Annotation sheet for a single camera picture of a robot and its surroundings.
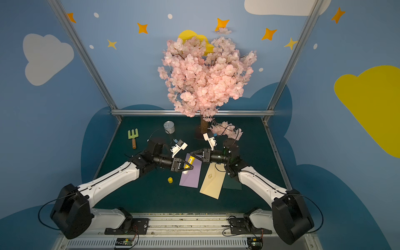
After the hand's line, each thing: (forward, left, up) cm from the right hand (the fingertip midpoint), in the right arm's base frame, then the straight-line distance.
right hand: (193, 154), depth 72 cm
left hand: (-4, 0, -3) cm, 5 cm away
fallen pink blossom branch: (+18, -17, -2) cm, 25 cm away
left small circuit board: (-34, +30, -26) cm, 52 cm away
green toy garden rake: (+27, +48, -25) cm, 61 cm away
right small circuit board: (-30, -32, -28) cm, 52 cm away
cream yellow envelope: (-3, -11, -25) cm, 28 cm away
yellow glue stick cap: (-4, +14, -24) cm, 28 cm away
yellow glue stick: (-4, +1, 0) cm, 4 cm away
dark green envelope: (-3, -21, -25) cm, 33 cm away
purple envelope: (-2, +2, -25) cm, 26 cm away
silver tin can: (+34, +22, -21) cm, 46 cm away
